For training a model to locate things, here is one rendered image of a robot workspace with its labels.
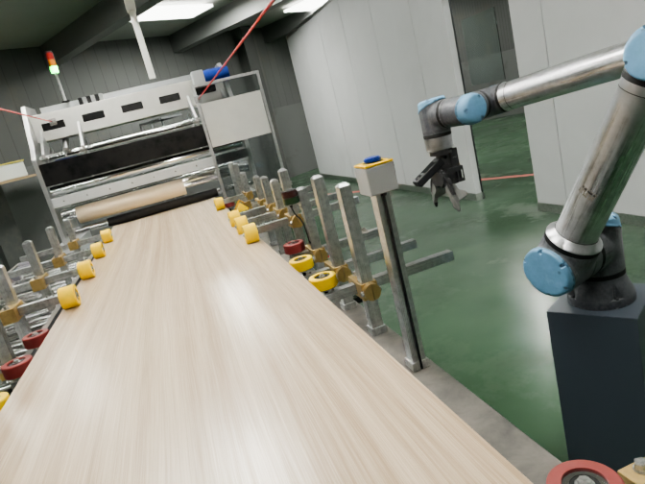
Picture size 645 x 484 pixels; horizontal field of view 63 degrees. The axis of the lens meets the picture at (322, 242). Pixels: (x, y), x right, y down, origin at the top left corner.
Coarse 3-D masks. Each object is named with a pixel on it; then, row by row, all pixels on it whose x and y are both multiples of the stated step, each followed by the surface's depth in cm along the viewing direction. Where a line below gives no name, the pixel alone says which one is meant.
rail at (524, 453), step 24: (264, 240) 313; (360, 312) 173; (384, 336) 151; (432, 384) 121; (456, 384) 119; (456, 408) 111; (480, 408) 109; (480, 432) 101; (504, 432) 100; (504, 456) 94; (528, 456) 92; (552, 456) 91
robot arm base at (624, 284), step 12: (612, 276) 154; (624, 276) 156; (576, 288) 161; (588, 288) 157; (600, 288) 155; (612, 288) 154; (624, 288) 154; (576, 300) 160; (588, 300) 157; (600, 300) 155; (612, 300) 155; (624, 300) 154
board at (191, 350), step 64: (128, 256) 259; (192, 256) 223; (256, 256) 195; (64, 320) 176; (128, 320) 159; (192, 320) 144; (256, 320) 132; (320, 320) 122; (64, 384) 122; (128, 384) 114; (192, 384) 106; (256, 384) 99; (320, 384) 94; (384, 384) 88; (0, 448) 100; (64, 448) 94; (128, 448) 89; (192, 448) 84; (256, 448) 80; (320, 448) 76; (384, 448) 72; (448, 448) 69
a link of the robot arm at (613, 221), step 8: (616, 216) 152; (608, 224) 150; (616, 224) 151; (608, 232) 151; (616, 232) 151; (608, 240) 150; (616, 240) 152; (608, 248) 149; (616, 248) 152; (608, 256) 150; (616, 256) 153; (624, 256) 156; (608, 264) 153; (616, 264) 153; (624, 264) 155; (600, 272) 154; (608, 272) 153; (616, 272) 154
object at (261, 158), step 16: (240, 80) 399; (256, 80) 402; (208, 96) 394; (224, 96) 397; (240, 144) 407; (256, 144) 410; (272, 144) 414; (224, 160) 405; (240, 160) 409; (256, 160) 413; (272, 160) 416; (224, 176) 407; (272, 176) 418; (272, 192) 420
